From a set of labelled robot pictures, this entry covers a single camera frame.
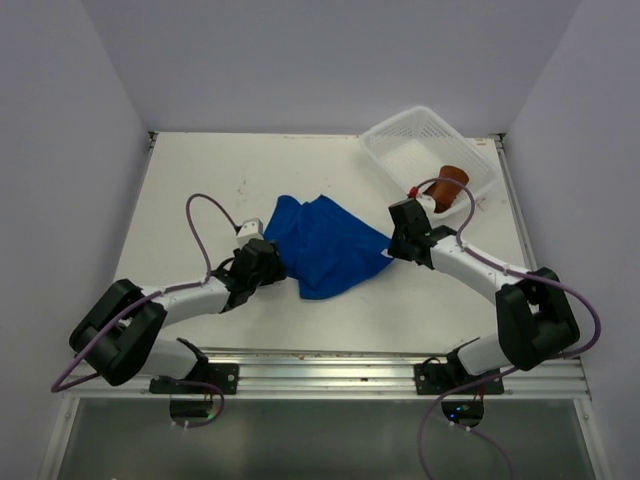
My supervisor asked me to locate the blue towel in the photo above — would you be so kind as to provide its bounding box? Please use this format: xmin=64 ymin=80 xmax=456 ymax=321
xmin=264 ymin=195 xmax=392 ymax=301

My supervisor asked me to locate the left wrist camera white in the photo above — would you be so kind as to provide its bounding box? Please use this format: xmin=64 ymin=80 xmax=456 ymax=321
xmin=236 ymin=218 xmax=264 ymax=248

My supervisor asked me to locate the aluminium front rail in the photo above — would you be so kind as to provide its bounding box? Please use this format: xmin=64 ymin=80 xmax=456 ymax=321
xmin=63 ymin=349 xmax=591 ymax=401

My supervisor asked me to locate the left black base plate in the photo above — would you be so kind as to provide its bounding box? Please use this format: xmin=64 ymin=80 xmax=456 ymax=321
xmin=149 ymin=363 xmax=240 ymax=395

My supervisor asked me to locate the brown orange towel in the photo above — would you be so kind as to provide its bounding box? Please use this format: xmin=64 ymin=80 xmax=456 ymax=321
xmin=425 ymin=165 xmax=469 ymax=213

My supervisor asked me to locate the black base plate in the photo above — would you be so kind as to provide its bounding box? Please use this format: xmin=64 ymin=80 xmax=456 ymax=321
xmin=413 ymin=355 xmax=505 ymax=395
xmin=149 ymin=363 xmax=240 ymax=395

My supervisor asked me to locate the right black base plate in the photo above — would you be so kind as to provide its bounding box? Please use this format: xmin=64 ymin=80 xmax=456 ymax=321
xmin=413 ymin=355 xmax=505 ymax=395

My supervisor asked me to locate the white plastic basket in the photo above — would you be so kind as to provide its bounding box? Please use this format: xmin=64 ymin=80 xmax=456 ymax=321
xmin=360 ymin=106 xmax=498 ymax=200

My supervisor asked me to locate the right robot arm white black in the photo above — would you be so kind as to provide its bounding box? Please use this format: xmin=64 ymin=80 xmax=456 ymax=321
xmin=388 ymin=199 xmax=580 ymax=393

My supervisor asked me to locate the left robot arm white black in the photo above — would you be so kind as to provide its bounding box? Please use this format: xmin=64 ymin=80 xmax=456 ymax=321
xmin=69 ymin=239 xmax=286 ymax=393

